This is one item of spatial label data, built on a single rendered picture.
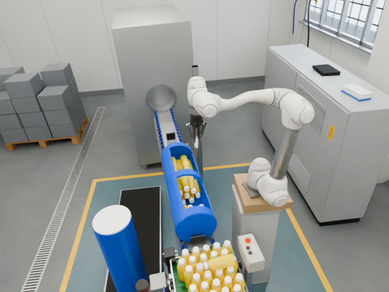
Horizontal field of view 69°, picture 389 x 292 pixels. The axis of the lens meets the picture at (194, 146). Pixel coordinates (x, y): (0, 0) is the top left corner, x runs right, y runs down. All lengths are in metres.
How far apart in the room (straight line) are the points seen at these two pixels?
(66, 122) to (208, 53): 3.39
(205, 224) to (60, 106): 3.64
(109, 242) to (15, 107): 3.56
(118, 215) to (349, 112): 2.06
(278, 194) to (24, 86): 4.17
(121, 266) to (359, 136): 2.29
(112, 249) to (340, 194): 2.28
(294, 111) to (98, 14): 5.41
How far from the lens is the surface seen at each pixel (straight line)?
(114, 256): 2.31
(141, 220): 3.35
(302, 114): 1.63
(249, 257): 1.82
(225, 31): 6.62
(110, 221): 2.20
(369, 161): 3.17
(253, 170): 2.07
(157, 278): 2.05
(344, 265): 3.35
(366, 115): 2.81
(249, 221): 2.27
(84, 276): 3.29
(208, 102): 1.38
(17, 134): 5.57
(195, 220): 1.89
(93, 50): 6.73
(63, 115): 5.11
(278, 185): 1.91
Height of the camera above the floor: 2.59
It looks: 34 degrees down
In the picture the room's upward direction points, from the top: 4 degrees counter-clockwise
